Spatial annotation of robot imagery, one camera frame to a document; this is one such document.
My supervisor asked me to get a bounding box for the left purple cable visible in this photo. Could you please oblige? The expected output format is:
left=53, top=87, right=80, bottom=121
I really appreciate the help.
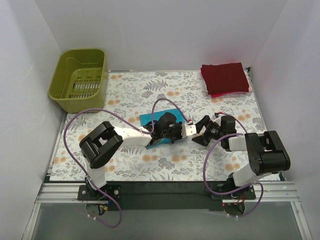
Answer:
left=62, top=97, right=193, bottom=229

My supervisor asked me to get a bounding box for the pink folded t shirt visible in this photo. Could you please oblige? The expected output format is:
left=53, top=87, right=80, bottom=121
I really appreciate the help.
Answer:
left=199, top=66, right=252, bottom=98

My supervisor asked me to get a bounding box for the teal t shirt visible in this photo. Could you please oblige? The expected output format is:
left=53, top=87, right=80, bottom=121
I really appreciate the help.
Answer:
left=140, top=108, right=186, bottom=147

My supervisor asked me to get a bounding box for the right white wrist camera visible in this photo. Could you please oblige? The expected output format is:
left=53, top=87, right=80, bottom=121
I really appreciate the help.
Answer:
left=212, top=112, right=225, bottom=126

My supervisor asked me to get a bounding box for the floral patterned table mat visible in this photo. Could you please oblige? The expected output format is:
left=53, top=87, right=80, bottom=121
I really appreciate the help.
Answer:
left=49, top=71, right=266, bottom=182

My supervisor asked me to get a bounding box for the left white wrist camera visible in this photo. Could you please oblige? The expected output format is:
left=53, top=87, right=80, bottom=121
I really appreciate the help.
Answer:
left=181, top=120, right=197, bottom=139

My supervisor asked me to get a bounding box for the aluminium frame rail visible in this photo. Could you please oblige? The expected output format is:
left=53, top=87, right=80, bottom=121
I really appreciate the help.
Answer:
left=36, top=182, right=82, bottom=203

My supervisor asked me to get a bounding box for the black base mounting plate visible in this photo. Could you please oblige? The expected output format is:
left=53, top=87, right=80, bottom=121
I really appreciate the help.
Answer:
left=76, top=181, right=257, bottom=212

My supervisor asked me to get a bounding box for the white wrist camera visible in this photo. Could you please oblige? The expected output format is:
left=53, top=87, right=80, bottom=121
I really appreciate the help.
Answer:
left=181, top=120, right=197, bottom=139
left=212, top=112, right=225, bottom=126

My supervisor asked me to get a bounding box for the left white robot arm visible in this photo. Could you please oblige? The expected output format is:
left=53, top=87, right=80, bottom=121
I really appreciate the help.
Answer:
left=79, top=112, right=183, bottom=200

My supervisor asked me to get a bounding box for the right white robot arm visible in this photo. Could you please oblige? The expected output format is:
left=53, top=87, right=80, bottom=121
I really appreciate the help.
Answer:
left=192, top=112, right=291, bottom=199

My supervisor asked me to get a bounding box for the olive green plastic basket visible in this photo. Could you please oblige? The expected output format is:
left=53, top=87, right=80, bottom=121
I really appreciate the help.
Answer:
left=48, top=48, right=108, bottom=114

